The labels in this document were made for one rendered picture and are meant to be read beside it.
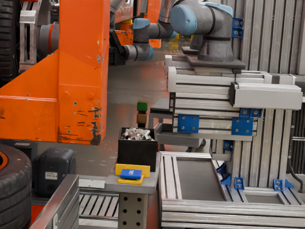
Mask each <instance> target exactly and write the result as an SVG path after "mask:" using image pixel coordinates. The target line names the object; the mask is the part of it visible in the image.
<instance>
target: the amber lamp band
mask: <svg viewBox="0 0 305 229"><path fill-rule="evenodd" d="M147 117H148V114H147V113H146V114H138V113H137V124H146V123H147Z"/></svg>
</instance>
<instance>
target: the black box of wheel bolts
mask: <svg viewBox="0 0 305 229"><path fill-rule="evenodd" d="M156 156H157V133H156V129H155V128H135V127H120V129H119V136H118V164H132V165H145V166H150V172H156Z"/></svg>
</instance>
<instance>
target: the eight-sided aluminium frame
mask: <svg viewBox="0 0 305 229"><path fill-rule="evenodd" d="M54 1H55V2H56V3H57V4H59V0H54ZM41 2H42V0H38V2H34V3H33V7H32V10H30V7H31V3H32V2H26V1H24V4H23V7H22V10H21V11H20V21H19V23H20V62H19V65H20V74H22V73H24V72H25V71H26V70H28V69H29V68H31V67H32V66H34V65H35V64H37V61H36V50H37V20H38V14H39V10H40V6H41ZM55 21H57V22H58V25H59V10H51V11H50V24H55ZM27 26H30V59H29V60H27Z"/></svg>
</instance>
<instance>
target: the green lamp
mask: <svg viewBox="0 0 305 229"><path fill-rule="evenodd" d="M147 110H148V101H147V100H138V104H137V111H143V112H147Z"/></svg>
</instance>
